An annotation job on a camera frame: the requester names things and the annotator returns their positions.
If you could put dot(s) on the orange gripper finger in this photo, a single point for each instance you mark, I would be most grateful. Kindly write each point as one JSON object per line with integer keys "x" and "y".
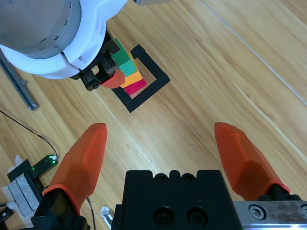
{"x": 81, "y": 163}
{"x": 244, "y": 163}

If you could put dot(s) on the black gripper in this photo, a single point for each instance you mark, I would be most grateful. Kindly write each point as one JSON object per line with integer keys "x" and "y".
{"x": 100, "y": 69}

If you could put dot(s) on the yellow wooden block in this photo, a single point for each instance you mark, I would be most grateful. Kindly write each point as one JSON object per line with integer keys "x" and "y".
{"x": 132, "y": 80}

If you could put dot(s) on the green wooden block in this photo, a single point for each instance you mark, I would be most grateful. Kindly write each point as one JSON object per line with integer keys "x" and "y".
{"x": 127, "y": 64}

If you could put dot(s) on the red wooden block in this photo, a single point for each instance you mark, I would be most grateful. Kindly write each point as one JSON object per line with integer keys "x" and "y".
{"x": 135, "y": 87}

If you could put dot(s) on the black tape square outline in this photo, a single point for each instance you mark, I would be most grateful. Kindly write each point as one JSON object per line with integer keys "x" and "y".
{"x": 144, "y": 97}

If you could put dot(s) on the black board with green LEDs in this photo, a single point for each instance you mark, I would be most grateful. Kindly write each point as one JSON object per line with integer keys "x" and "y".
{"x": 43, "y": 165}

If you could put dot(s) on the small white tape piece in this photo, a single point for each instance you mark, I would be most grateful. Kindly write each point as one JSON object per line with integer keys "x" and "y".
{"x": 106, "y": 214}

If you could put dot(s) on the grey felt tape strip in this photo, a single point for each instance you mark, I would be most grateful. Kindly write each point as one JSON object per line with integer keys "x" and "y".
{"x": 30, "y": 191}
{"x": 16, "y": 198}

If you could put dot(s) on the black mounted holder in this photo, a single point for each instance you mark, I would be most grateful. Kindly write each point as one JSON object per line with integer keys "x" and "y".
{"x": 20, "y": 171}

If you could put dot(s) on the small black connector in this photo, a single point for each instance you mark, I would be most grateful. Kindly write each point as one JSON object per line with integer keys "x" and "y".
{"x": 4, "y": 215}

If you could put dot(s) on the grey metal rail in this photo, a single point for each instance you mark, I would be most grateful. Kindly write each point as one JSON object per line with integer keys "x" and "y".
{"x": 24, "y": 93}

